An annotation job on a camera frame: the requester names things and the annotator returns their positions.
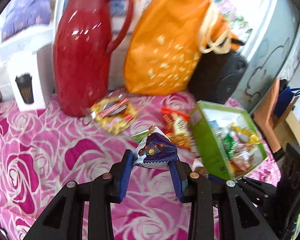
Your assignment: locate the tan cardboard box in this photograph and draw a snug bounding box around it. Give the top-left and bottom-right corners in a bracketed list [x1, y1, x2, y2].
[274, 96, 300, 151]

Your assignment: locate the white cup picture box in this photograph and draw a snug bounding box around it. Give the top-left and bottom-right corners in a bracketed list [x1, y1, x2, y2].
[7, 43, 55, 112]

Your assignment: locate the red thermos jug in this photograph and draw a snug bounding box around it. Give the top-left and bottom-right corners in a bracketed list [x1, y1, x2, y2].
[53, 0, 134, 116]

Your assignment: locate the green candy wrapper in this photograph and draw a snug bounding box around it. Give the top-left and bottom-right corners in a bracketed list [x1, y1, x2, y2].
[222, 132, 238, 159]

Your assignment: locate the orange fabric tote bag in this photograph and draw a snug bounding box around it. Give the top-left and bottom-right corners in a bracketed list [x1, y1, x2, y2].
[123, 0, 243, 95]

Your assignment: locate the pink rose tablecloth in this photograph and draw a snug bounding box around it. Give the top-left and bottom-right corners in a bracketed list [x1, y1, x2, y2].
[0, 88, 282, 240]

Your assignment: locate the blue purple chocolate packet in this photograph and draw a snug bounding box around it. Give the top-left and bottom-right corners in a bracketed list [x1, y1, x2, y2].
[133, 125, 178, 169]

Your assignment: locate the red triangle chip packet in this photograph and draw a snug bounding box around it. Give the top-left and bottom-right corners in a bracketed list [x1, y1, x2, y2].
[161, 106, 191, 150]

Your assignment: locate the yellow snack bag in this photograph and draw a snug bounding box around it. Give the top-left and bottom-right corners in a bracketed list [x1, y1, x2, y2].
[231, 125, 261, 145]

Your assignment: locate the yellow red ring snack packet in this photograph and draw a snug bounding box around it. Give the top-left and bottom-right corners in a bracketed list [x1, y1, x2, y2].
[90, 96, 138, 135]

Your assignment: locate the blue paper bag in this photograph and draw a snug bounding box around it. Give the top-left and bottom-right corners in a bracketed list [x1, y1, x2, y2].
[274, 86, 300, 118]

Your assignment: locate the green white cardboard box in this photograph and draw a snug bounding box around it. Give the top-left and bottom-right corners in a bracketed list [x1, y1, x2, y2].
[189, 101, 267, 180]

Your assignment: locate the black speaker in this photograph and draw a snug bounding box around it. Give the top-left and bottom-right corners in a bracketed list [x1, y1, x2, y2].
[187, 50, 248, 104]

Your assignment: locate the orange cloth on chair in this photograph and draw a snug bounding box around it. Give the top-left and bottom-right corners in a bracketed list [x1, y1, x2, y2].
[253, 77, 281, 153]

